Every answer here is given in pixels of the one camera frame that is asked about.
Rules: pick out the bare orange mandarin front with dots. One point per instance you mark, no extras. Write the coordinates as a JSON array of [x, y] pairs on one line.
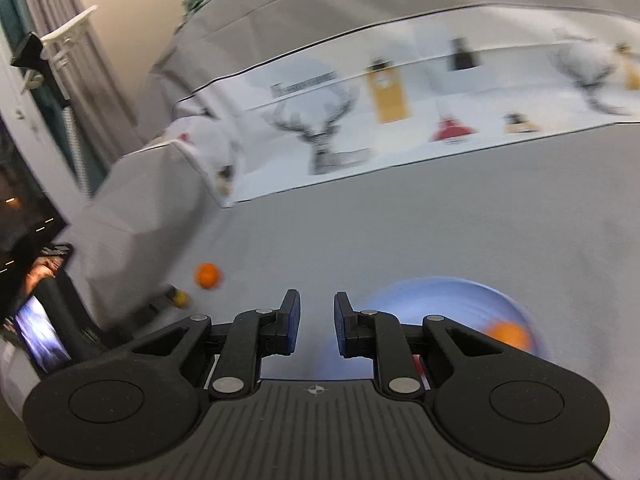
[[514, 334]]

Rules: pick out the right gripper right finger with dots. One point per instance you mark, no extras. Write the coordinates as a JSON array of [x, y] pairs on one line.
[[378, 336]]

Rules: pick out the bare orange mandarin back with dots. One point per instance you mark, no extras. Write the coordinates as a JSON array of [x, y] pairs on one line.
[[207, 275]]

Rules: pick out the grey printed sofa cover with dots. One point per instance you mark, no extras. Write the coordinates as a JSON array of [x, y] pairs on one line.
[[372, 145]]

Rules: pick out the person left hand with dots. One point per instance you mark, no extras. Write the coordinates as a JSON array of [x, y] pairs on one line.
[[43, 267]]

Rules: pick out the bare orange mandarin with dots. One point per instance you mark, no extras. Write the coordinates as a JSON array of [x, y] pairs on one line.
[[514, 334], [207, 275]]

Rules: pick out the tablet screen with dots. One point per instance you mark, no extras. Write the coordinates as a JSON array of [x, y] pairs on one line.
[[42, 341]]

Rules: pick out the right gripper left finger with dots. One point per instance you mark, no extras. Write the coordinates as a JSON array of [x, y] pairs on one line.
[[242, 344]]

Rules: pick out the yellow-green fruit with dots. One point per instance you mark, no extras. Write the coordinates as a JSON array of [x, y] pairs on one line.
[[179, 299]]

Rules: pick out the blue plastic plate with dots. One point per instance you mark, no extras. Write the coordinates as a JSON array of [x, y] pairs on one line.
[[469, 303]]

